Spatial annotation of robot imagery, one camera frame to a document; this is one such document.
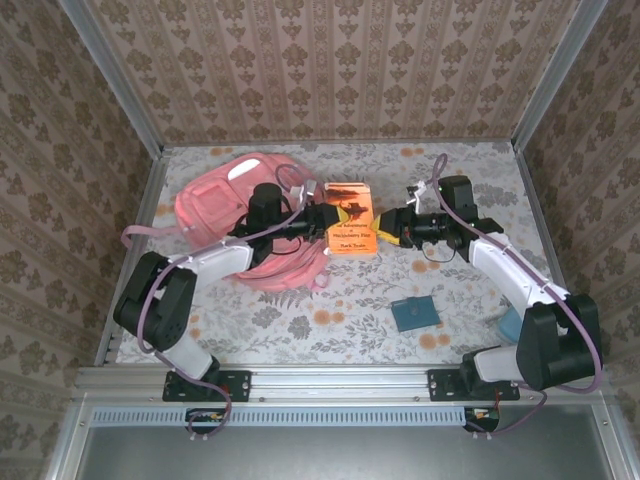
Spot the orange Huckleberry Finn book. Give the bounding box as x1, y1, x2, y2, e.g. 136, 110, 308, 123
322, 181, 380, 257

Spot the pink backpack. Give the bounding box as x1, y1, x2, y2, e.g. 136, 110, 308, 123
122, 153, 334, 294

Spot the teal wallet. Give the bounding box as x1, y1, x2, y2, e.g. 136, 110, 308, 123
389, 295, 445, 333

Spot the light blue pencil case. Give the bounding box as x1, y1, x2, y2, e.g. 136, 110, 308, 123
497, 307, 525, 344

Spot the floral tablecloth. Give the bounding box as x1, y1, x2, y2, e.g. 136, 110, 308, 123
114, 142, 581, 365

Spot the grey metal sheet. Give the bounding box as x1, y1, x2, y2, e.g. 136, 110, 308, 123
74, 405, 621, 480

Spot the aluminium side rail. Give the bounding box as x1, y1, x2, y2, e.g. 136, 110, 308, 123
513, 144, 592, 365
93, 145, 175, 367

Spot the aluminium mounting rail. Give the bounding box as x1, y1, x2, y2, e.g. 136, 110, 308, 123
73, 363, 615, 404

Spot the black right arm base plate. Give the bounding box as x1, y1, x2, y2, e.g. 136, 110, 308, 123
427, 368, 521, 403

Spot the aluminium corner post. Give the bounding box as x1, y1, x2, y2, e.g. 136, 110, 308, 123
510, 0, 610, 154
56, 0, 167, 157

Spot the slotted grey cable duct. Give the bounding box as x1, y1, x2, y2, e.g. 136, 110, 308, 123
91, 405, 469, 428

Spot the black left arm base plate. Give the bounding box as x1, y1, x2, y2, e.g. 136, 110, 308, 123
162, 369, 253, 403

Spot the small wired connector board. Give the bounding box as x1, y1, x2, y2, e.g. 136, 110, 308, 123
185, 407, 227, 434
463, 405, 502, 433

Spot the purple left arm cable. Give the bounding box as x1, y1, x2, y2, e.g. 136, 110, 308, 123
137, 162, 321, 444

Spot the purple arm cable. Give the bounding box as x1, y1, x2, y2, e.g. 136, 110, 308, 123
407, 153, 604, 441
137, 162, 321, 444

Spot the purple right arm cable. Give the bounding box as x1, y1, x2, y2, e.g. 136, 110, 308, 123
407, 153, 604, 441

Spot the aluminium lower frame beam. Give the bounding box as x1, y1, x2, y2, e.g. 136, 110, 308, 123
44, 394, 96, 480
599, 394, 640, 480

